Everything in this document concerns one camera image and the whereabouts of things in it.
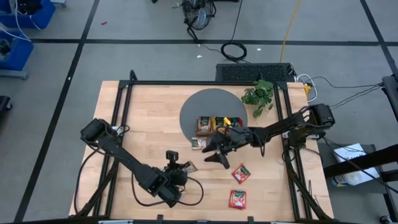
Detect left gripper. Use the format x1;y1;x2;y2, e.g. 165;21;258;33
162;161;193;187

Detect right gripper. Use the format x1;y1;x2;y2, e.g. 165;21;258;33
201;126;254;170

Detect beige vanilla cinnamon tea bag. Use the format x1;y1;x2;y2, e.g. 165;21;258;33
191;137;208;151
183;161;199;174
197;116;213;133

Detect yellow fruit tea bag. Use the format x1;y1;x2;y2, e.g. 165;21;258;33
212;116;231;131

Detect wooden compartment tray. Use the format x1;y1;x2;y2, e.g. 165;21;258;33
195;116;244;138

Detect grey round woven placemat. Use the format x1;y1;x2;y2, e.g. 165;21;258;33
179;88;249;146

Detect green potted plant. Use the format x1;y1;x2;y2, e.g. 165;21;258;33
241;79;275;119

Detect white printed papers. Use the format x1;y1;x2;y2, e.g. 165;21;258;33
330;142;381;187

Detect black floor fan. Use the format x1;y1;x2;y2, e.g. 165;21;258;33
181;0;218;31

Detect dark grey side table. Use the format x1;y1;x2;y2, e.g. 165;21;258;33
317;142;398;224

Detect black floor object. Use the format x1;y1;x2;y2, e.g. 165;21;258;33
0;95;12;113

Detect blue plastic bin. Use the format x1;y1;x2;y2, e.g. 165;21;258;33
0;30;34;72
0;0;56;30

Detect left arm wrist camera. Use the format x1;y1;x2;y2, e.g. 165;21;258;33
165;150;180;166

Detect black aluminium table frame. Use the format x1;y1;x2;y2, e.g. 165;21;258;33
68;70;335;224

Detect black coiled cable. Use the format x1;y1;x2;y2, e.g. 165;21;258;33
220;0;249;62

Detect black frame beam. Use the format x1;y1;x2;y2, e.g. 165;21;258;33
323;152;398;183

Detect yellow hanging cable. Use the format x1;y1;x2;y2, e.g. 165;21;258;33
279;0;302;63

